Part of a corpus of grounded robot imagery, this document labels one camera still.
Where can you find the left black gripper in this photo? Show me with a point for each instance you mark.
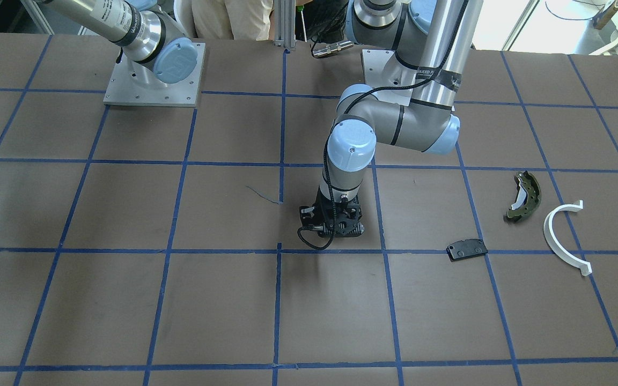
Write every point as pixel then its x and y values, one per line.
pixel 305 213

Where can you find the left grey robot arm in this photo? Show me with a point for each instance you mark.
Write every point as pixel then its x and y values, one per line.
pixel 413 108

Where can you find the black brake pad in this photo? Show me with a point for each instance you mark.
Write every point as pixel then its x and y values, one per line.
pixel 465 249

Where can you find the green brake shoe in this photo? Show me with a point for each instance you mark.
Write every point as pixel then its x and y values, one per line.
pixel 528 197

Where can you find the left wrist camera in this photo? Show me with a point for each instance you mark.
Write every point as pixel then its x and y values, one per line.
pixel 311 216

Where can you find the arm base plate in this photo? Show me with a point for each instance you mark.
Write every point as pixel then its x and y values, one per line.
pixel 381 68
pixel 132 85

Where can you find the aluminium frame post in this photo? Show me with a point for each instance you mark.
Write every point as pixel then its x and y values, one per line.
pixel 284 18

